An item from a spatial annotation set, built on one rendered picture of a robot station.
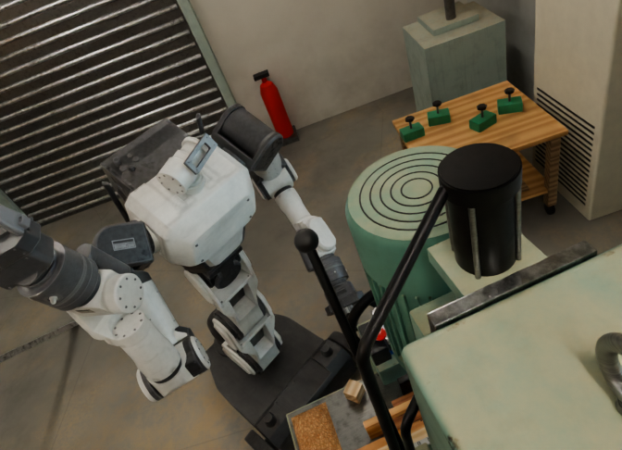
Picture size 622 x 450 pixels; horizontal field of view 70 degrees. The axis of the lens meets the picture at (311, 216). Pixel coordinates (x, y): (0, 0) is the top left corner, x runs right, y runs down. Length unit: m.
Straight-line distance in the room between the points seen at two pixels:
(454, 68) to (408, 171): 2.42
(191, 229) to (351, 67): 2.91
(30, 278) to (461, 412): 0.59
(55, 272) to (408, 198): 0.50
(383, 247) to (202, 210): 0.60
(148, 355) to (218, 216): 0.34
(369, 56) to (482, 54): 1.08
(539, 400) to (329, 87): 3.53
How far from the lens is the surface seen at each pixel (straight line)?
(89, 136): 3.96
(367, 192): 0.54
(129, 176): 1.10
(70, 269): 0.74
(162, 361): 0.90
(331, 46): 3.67
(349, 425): 1.05
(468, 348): 0.37
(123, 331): 0.87
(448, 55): 2.91
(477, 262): 0.39
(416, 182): 0.54
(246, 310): 1.60
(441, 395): 0.36
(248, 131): 1.13
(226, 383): 2.15
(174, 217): 1.01
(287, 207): 1.38
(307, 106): 3.81
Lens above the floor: 1.84
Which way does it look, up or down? 39 degrees down
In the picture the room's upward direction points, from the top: 23 degrees counter-clockwise
